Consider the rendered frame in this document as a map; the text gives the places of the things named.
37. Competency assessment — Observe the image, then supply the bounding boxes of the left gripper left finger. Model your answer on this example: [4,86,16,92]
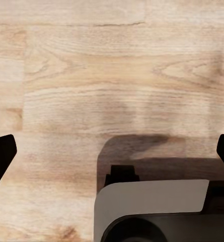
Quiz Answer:
[0,134,17,180]

